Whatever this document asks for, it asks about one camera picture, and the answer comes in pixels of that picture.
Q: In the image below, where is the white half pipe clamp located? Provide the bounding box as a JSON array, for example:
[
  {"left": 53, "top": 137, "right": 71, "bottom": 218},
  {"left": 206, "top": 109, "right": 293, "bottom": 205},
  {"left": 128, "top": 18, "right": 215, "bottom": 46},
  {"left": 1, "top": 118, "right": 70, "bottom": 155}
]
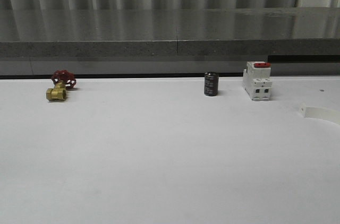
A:
[{"left": 299, "top": 104, "right": 340, "bottom": 125}]

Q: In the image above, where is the grey stone ledge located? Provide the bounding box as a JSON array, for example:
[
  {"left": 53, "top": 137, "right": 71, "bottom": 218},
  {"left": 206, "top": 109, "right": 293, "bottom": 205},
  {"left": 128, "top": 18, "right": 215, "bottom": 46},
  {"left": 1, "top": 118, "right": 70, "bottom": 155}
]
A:
[{"left": 1, "top": 8, "right": 339, "bottom": 61}]

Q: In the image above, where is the black cylindrical capacitor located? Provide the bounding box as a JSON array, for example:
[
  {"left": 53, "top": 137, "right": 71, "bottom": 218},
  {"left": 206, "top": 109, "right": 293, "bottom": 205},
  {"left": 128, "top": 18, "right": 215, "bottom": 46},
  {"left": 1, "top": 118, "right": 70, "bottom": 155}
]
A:
[{"left": 204, "top": 72, "right": 219, "bottom": 97}]

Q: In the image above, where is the brass valve red handwheel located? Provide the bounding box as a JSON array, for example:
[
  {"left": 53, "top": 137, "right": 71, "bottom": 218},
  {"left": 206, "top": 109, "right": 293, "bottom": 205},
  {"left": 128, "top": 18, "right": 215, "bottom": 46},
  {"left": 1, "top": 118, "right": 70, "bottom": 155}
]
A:
[{"left": 46, "top": 70, "right": 77, "bottom": 101}]

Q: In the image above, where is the white circuit breaker red switch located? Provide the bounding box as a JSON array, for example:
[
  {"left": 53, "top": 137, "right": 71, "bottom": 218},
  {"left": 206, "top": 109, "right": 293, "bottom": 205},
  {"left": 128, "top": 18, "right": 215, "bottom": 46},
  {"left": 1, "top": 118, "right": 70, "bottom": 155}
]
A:
[{"left": 243, "top": 61, "right": 273, "bottom": 101}]

